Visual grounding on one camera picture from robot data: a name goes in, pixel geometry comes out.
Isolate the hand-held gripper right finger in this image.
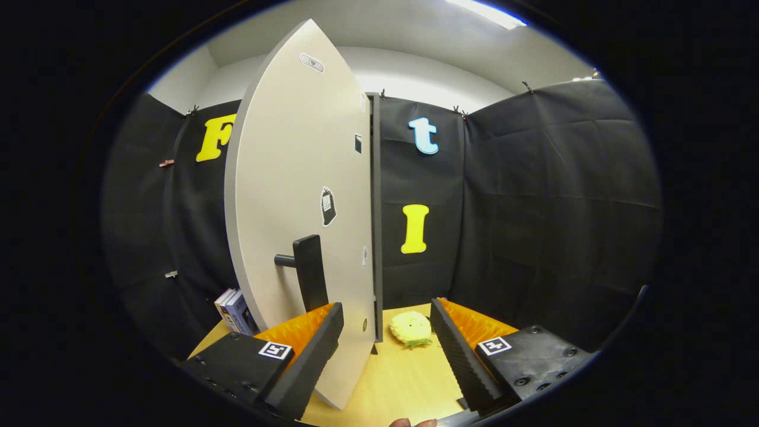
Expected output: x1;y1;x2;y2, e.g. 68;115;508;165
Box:
430;298;595;417

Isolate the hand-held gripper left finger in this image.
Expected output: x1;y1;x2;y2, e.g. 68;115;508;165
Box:
180;302;345;420

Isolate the black door handle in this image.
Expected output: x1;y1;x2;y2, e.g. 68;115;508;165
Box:
275;234;329;313

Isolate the dark grey shoe cabinet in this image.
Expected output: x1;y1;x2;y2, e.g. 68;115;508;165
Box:
369;93;384;343

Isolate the beige shoe cabinet door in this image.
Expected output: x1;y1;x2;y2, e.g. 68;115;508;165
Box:
224;19;378;411

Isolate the yellow bumpy round toy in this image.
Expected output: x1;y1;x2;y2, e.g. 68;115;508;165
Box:
390;311;434;349

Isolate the blue book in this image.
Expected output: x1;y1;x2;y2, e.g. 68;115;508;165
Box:
225;290;257;336

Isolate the black backdrop cloth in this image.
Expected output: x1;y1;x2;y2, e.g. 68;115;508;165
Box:
101;79;662;364

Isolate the long ceiling light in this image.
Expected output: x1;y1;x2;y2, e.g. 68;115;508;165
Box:
446;0;528;30

